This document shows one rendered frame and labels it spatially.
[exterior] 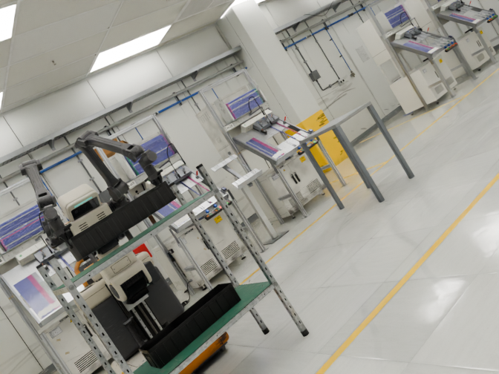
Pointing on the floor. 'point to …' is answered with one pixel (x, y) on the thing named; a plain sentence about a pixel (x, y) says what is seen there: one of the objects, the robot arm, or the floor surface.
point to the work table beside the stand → (353, 151)
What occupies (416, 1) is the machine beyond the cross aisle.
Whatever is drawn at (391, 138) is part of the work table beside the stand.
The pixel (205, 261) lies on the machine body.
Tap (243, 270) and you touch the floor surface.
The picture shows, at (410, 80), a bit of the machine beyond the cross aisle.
